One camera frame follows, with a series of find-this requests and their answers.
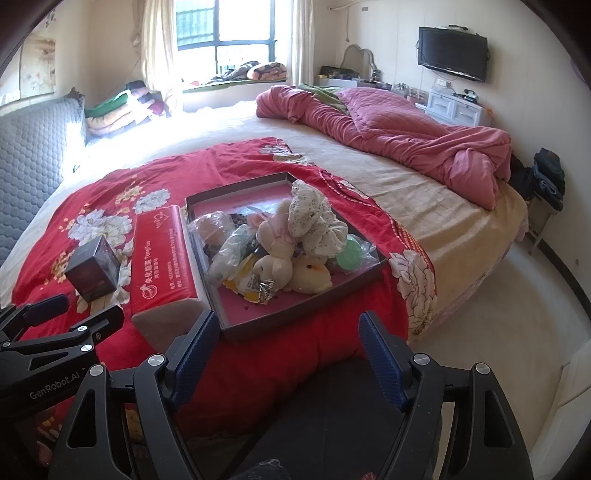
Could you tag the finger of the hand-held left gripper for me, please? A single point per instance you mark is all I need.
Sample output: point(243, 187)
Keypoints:
point(99, 323)
point(41, 310)

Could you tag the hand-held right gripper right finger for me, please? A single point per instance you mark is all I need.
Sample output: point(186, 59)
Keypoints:
point(381, 355)

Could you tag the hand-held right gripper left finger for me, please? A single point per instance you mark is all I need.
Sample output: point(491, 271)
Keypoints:
point(194, 350)

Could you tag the grey shallow box pink bottom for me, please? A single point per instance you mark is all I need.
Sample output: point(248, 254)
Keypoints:
point(323, 304)

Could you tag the yellow snack packet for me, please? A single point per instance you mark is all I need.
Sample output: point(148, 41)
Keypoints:
point(244, 279)

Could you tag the shiny foil wrapper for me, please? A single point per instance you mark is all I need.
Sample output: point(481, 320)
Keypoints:
point(266, 290)

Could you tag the large white tissue packet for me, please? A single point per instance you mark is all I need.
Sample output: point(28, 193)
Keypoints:
point(231, 254)

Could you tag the green puff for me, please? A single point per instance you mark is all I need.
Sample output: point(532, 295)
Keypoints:
point(350, 254)

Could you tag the beige plush toy orange cheeks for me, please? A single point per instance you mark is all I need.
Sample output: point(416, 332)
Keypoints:
point(311, 274)

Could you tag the small beige plush bear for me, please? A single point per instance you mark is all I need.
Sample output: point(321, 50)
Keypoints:
point(272, 270)

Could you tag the pink puff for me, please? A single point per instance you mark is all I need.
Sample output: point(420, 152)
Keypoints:
point(212, 228)

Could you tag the white plush rabbit pink dress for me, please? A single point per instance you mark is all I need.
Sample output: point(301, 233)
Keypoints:
point(277, 230)

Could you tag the dark square gift box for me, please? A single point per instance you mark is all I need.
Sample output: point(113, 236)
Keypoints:
point(92, 270)

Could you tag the grey quilted headboard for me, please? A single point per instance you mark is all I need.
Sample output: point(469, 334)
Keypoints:
point(32, 175)

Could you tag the bed with cream sheet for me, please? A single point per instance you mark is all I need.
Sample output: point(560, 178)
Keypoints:
point(438, 221)

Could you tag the red floral blanket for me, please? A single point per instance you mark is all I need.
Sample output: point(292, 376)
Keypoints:
point(152, 175)

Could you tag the stack of folded blankets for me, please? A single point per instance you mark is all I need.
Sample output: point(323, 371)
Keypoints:
point(122, 110)

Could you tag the pink quilt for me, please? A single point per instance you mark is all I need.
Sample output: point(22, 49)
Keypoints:
point(392, 124)

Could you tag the pile of dark clothes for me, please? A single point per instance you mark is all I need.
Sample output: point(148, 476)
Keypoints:
point(545, 177)

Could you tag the white drawer cabinet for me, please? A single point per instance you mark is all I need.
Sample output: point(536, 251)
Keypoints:
point(457, 108)

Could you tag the green cloth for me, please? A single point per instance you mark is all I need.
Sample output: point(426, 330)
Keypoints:
point(323, 94)

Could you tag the cluttered dressing table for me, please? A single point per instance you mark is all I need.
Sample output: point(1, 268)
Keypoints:
point(351, 81)

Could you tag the cream curtain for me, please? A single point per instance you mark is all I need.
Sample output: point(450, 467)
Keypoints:
point(302, 41)
point(161, 50)

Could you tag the dark crumpled clothes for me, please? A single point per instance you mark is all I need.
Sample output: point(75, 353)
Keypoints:
point(233, 71)

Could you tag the patterned pillow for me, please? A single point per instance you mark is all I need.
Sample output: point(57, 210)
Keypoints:
point(267, 71)

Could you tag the curvy vanity mirror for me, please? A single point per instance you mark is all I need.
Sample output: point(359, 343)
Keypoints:
point(358, 60)

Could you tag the black flat television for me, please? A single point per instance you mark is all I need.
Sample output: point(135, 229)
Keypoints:
point(452, 53)

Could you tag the barred window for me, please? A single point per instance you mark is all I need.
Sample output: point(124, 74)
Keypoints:
point(221, 32)

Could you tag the floral wall picture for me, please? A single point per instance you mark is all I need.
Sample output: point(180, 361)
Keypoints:
point(39, 60)

